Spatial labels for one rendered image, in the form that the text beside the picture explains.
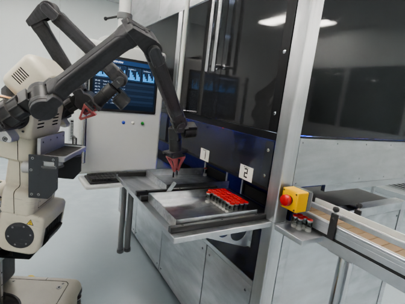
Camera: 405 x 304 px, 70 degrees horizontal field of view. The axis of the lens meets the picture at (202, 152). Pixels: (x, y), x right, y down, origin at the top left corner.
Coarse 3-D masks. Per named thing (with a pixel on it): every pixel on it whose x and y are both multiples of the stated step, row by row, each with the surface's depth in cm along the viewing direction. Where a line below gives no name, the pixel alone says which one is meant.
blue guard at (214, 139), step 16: (160, 128) 200; (208, 128) 147; (224, 128) 135; (192, 144) 161; (208, 144) 147; (224, 144) 134; (240, 144) 124; (256, 144) 116; (272, 144) 108; (224, 160) 134; (240, 160) 124; (256, 160) 116; (256, 176) 116
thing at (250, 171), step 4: (240, 164) 124; (240, 168) 124; (244, 168) 122; (248, 168) 119; (252, 168) 117; (240, 172) 124; (248, 172) 119; (252, 172) 117; (240, 176) 124; (248, 176) 119; (252, 176) 117; (248, 180) 119
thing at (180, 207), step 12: (156, 192) 116; (168, 192) 119; (180, 192) 122; (192, 192) 125; (204, 192) 128; (156, 204) 107; (168, 204) 114; (180, 204) 115; (192, 204) 116; (204, 204) 118; (168, 216) 98; (180, 216) 104; (192, 216) 105; (204, 216) 98; (216, 216) 101; (228, 216) 104
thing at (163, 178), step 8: (184, 168) 160; (192, 168) 162; (200, 168) 165; (152, 176) 141; (160, 176) 151; (168, 176) 153; (184, 176) 156; (192, 176) 158; (200, 176) 160; (208, 176) 161; (160, 184) 133; (168, 184) 139; (184, 184) 132; (192, 184) 134; (200, 184) 136; (208, 184) 138; (216, 184) 141; (224, 184) 144
